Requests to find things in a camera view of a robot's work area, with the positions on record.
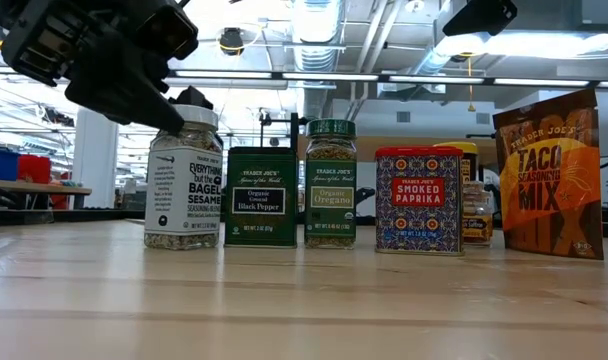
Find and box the black aluminium table frame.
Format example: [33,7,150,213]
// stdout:
[0,207,608,239]

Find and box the oregano jar green lid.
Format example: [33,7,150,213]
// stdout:
[304,118,358,250]

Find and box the silver ventilation duct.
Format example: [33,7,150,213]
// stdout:
[289,0,346,72]

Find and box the smoked paprika tin red lid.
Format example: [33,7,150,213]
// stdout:
[374,145,465,257]

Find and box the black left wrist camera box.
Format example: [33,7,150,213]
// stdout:
[133,2,200,62]

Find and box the dark jar yellow lid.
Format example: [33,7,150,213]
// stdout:
[433,141,479,184]

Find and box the bagel sesame seasoning jar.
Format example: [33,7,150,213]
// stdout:
[143,103,224,251]

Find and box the small glass saffron jar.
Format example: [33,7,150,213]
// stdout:
[462,180,494,247]

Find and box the red plastic bin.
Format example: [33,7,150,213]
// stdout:
[17,154,52,185]

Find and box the overhead light bar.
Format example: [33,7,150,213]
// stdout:
[0,68,608,90]

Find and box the white pillar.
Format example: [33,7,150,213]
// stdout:
[73,107,120,211]

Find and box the wooden bench top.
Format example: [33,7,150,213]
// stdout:
[0,178,93,197]

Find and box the thin yellow hanging cord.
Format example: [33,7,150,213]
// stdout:
[465,52,478,113]

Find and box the green black pepper tin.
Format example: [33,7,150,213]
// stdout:
[224,146,299,249]

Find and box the orange taco seasoning packet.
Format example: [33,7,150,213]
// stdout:
[492,88,605,261]

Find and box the black shelf frame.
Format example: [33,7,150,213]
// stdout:
[288,112,301,149]

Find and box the black ceiling dome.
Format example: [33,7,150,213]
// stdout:
[218,27,245,56]

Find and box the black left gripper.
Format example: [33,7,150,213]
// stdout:
[0,0,185,135]

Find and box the blue plastic bin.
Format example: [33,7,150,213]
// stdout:
[0,146,20,182]

